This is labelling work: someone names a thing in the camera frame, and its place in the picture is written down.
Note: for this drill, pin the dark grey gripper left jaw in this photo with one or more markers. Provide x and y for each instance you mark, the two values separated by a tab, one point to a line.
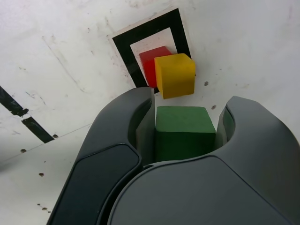
105	145

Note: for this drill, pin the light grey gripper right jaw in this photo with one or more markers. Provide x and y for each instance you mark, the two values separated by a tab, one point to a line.
199	194

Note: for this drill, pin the green cube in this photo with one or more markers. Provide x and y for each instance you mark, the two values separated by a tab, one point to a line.
185	131

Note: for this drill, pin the red cube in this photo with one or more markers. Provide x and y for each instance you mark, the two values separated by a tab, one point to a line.
148	68

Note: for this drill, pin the yellow cube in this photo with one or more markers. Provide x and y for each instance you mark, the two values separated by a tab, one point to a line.
175	77

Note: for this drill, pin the black tape square outline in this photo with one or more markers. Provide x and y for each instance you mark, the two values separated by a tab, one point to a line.
122	47

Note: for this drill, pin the black tape strip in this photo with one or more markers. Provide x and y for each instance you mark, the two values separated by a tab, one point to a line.
35	126

